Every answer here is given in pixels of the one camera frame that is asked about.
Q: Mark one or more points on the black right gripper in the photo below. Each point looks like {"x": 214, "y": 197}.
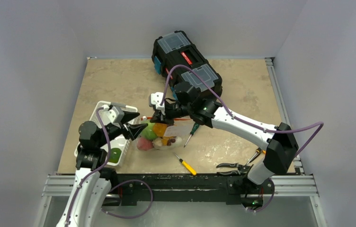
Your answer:
{"x": 164, "y": 111}

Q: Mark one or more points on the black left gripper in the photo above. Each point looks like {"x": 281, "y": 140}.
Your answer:
{"x": 132, "y": 130}

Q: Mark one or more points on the pink peach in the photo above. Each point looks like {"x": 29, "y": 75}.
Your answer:
{"x": 144, "y": 144}

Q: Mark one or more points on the clear zip bag orange zipper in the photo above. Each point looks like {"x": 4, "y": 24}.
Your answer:
{"x": 175, "y": 135}

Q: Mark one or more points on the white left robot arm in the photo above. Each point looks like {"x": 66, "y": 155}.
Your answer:
{"x": 93, "y": 179}

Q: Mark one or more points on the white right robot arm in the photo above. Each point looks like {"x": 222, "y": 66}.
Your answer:
{"x": 278, "y": 142}

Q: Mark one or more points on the white plastic basket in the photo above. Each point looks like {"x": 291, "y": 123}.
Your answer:
{"x": 89, "y": 153}

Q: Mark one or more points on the white garlic bulb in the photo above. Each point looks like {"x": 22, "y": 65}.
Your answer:
{"x": 158, "y": 143}

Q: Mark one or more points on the green bell pepper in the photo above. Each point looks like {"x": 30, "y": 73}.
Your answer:
{"x": 115, "y": 154}

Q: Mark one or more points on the black toolbox clear lids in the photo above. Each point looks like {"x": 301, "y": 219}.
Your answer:
{"x": 177, "y": 49}

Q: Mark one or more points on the orange black screwdriver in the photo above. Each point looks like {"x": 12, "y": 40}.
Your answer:
{"x": 256, "y": 154}

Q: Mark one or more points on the black pliers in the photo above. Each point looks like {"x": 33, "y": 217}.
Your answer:
{"x": 237, "y": 169}

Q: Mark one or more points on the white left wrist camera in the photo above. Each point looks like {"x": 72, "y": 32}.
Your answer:
{"x": 114, "y": 114}

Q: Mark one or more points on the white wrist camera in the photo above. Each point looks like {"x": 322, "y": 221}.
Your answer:
{"x": 156, "y": 101}
{"x": 114, "y": 114}

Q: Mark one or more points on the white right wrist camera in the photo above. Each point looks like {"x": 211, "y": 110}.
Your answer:
{"x": 156, "y": 101}

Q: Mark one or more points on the green handled screwdriver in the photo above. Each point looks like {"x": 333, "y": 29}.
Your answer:
{"x": 193, "y": 130}

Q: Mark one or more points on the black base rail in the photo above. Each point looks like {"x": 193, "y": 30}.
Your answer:
{"x": 231, "y": 190}

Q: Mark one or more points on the yellow handled screwdriver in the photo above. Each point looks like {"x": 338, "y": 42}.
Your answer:
{"x": 186, "y": 164}

